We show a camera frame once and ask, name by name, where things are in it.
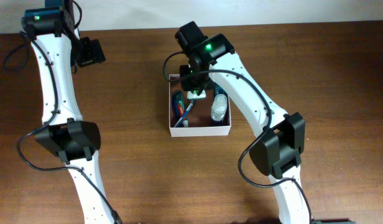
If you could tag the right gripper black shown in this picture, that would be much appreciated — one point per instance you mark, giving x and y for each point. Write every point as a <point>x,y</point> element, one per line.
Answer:
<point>188,81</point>

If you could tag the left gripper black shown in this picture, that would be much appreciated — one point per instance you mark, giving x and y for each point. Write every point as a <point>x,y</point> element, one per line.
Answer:
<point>95,53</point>

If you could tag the green white soap box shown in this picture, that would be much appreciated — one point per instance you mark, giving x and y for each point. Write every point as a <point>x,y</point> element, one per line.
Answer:
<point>196,95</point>

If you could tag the blue white toothbrush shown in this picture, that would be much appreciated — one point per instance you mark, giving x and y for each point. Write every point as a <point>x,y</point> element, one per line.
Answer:
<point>182,119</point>

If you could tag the green red toothpaste tube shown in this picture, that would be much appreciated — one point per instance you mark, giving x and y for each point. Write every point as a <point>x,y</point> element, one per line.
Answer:
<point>181,108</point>

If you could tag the teal mouthwash bottle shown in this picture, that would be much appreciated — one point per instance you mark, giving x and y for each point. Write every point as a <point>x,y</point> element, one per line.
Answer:
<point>218,90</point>

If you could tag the blue disposable razor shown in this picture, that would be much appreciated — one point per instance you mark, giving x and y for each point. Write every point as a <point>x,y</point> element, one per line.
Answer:
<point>174,102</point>

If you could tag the blue foam soap bottle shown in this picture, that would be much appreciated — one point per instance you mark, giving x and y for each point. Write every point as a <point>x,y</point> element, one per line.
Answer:
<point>219,109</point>

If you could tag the white pink cardboard box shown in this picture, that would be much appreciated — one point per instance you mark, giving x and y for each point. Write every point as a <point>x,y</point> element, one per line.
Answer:
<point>199,117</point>

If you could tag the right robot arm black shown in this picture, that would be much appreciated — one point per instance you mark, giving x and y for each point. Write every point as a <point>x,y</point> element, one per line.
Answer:
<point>280,137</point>

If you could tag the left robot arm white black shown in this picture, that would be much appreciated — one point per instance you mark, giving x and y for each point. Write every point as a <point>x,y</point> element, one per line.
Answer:
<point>54,37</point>

